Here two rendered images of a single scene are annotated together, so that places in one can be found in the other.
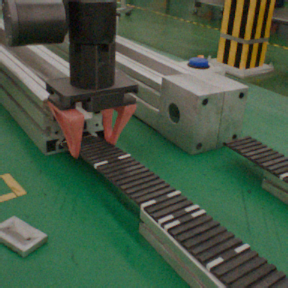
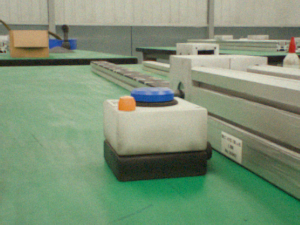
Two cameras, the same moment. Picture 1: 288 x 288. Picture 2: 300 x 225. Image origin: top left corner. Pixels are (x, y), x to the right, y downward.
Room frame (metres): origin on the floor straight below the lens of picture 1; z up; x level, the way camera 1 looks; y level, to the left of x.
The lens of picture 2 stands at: (1.22, 0.07, 0.90)
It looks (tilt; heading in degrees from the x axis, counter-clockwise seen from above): 9 degrees down; 201
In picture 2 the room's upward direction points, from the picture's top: straight up
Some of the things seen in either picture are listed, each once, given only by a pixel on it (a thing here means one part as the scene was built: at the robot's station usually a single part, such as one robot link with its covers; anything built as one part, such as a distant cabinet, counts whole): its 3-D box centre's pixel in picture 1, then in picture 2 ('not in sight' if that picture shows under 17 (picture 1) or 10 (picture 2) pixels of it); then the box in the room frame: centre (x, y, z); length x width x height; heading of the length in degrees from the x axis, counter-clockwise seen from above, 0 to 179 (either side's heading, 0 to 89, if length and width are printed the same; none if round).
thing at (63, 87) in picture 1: (92, 67); not in sight; (0.50, 0.08, 0.92); 0.10 x 0.07 x 0.07; 127
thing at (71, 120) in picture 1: (83, 121); not in sight; (0.49, 0.09, 0.84); 0.07 x 0.07 x 0.09; 37
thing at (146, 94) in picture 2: (198, 64); (152, 99); (0.83, -0.08, 0.84); 0.04 x 0.04 x 0.02
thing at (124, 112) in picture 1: (100, 118); not in sight; (0.51, 0.07, 0.84); 0.07 x 0.07 x 0.09; 37
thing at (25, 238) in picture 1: (19, 235); not in sight; (0.34, 0.12, 0.78); 0.05 x 0.03 x 0.01; 59
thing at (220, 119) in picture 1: (206, 109); (206, 92); (0.62, -0.08, 0.83); 0.12 x 0.09 x 0.10; 126
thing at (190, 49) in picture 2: not in sight; (197, 58); (-0.33, -0.36, 0.83); 0.11 x 0.10 x 0.10; 123
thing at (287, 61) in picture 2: not in sight; (291, 61); (0.02, -0.03, 0.84); 0.04 x 0.04 x 0.12
